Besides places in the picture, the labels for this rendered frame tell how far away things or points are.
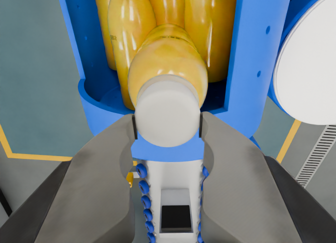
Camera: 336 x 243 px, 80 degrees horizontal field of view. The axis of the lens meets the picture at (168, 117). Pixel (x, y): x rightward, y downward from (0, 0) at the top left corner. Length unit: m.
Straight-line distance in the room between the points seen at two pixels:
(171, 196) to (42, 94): 1.37
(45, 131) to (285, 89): 1.85
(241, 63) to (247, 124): 0.08
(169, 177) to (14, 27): 1.40
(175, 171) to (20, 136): 1.69
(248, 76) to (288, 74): 0.24
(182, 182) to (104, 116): 0.54
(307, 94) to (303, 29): 0.13
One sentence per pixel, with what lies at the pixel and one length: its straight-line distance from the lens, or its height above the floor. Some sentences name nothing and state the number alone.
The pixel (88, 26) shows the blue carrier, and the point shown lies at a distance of 0.37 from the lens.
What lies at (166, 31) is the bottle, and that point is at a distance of 0.21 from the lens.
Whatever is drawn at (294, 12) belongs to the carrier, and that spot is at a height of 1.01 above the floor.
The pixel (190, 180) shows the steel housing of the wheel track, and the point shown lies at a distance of 0.73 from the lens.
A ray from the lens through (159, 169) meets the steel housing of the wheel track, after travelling 0.69.
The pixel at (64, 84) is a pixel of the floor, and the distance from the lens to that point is 1.70.
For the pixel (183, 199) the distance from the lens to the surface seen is 0.73.
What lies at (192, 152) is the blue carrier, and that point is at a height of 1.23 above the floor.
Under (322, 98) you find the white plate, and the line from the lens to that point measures 0.51.
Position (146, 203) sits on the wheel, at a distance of 0.74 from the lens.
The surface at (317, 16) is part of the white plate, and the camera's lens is 0.44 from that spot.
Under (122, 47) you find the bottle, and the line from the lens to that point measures 0.29.
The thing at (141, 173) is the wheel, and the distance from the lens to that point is 0.63.
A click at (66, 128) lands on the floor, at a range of 1.92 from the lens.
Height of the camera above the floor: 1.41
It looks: 59 degrees down
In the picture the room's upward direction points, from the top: 179 degrees counter-clockwise
